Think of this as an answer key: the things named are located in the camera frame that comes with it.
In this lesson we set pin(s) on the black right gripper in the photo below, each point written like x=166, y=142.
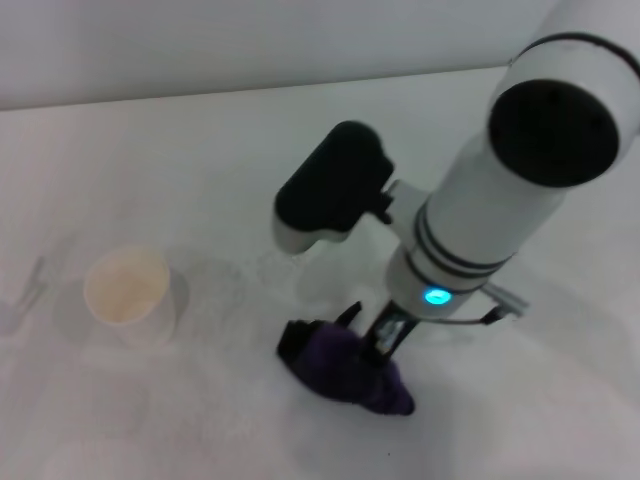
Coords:
x=392, y=330

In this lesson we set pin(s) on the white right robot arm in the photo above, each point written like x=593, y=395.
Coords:
x=500, y=200

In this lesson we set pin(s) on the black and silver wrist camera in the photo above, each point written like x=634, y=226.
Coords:
x=330, y=185

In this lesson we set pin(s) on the purple rag with black trim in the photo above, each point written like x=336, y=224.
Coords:
x=340, y=370

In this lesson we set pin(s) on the white paper cup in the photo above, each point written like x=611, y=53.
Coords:
x=130, y=295

